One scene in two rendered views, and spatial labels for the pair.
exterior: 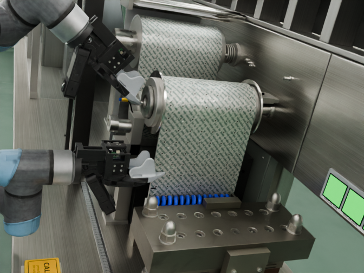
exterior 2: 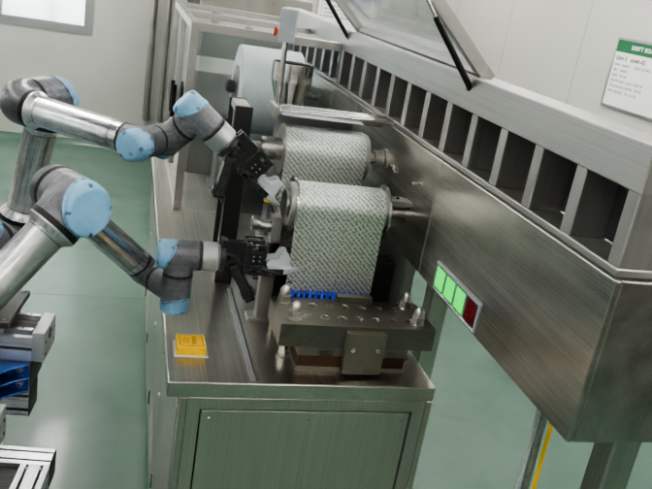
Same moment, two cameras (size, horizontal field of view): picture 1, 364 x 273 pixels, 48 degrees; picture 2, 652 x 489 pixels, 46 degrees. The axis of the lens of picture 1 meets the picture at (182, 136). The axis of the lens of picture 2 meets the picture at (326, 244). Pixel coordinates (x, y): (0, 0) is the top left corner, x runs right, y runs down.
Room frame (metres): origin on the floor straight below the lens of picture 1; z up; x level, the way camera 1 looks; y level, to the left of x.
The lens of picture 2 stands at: (-0.95, -0.30, 1.80)
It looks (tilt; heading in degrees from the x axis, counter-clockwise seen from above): 19 degrees down; 8
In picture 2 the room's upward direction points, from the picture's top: 10 degrees clockwise
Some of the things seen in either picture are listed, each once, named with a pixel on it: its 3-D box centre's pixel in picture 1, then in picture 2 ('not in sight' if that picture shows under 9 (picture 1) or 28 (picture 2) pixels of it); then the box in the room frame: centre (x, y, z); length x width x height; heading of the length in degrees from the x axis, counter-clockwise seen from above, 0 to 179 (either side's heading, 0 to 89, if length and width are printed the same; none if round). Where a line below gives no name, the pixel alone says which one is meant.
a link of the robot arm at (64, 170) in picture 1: (63, 166); (211, 255); (0.78, 0.24, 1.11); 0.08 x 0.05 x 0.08; 25
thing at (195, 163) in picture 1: (199, 166); (333, 264); (0.91, -0.06, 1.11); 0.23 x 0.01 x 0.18; 115
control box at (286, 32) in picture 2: not in sight; (285, 24); (1.43, 0.29, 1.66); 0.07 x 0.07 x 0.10; 10
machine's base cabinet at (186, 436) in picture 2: not in sight; (231, 325); (1.79, 0.43, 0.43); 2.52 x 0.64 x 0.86; 25
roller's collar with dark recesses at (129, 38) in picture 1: (123, 41); (270, 147); (1.13, 0.21, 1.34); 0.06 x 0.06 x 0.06; 25
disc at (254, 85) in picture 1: (246, 108); (381, 211); (1.02, -0.15, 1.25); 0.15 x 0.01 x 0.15; 25
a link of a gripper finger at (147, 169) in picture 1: (148, 169); (284, 262); (0.84, 0.06, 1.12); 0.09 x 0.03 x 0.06; 114
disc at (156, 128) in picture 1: (154, 102); (291, 204); (0.92, 0.08, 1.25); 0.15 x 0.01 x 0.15; 25
